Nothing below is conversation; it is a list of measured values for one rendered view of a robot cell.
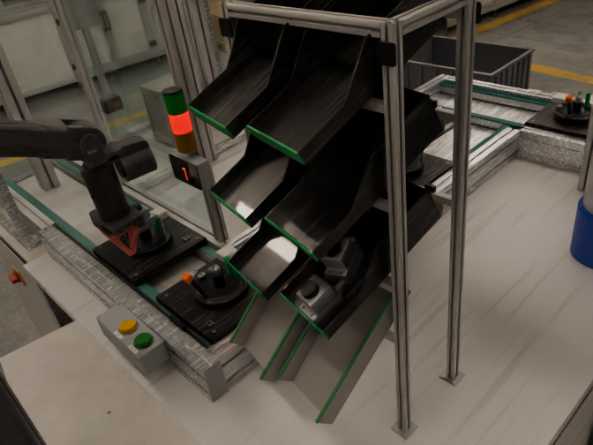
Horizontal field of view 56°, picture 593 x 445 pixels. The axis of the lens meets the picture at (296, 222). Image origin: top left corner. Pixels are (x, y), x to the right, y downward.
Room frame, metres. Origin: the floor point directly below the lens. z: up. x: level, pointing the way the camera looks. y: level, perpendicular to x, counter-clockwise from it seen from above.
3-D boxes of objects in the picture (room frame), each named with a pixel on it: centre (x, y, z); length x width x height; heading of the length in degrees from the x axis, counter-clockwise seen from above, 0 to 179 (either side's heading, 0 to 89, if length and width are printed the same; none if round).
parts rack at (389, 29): (0.87, -0.11, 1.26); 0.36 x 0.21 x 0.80; 39
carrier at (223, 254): (1.07, 0.21, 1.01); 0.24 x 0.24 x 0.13; 39
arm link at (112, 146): (0.93, 0.30, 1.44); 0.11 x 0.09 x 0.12; 119
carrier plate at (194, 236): (1.33, 0.43, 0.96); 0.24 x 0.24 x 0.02; 39
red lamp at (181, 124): (1.29, 0.24, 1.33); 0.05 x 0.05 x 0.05
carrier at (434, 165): (1.54, -0.36, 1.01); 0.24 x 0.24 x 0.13; 39
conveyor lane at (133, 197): (1.31, 0.38, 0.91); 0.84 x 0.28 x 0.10; 39
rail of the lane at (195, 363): (1.18, 0.50, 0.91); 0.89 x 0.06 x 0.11; 39
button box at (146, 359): (1.00, 0.43, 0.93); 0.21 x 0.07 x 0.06; 39
